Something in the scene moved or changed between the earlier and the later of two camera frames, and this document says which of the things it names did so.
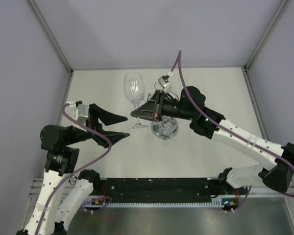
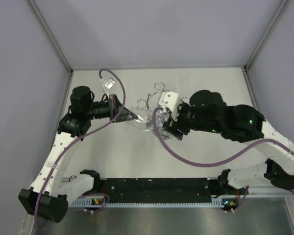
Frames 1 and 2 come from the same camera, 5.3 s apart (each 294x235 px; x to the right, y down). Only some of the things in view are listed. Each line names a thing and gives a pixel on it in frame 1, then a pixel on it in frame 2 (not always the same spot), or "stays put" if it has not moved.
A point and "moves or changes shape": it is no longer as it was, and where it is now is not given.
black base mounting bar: x=162 y=188 stays put
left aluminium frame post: x=37 y=11 stays put
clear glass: x=134 y=87 moves or changes shape
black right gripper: x=152 y=110 to x=174 y=127
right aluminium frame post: x=265 y=34 stays put
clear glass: x=166 y=127 stays put
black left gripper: x=93 y=123 to x=114 y=103
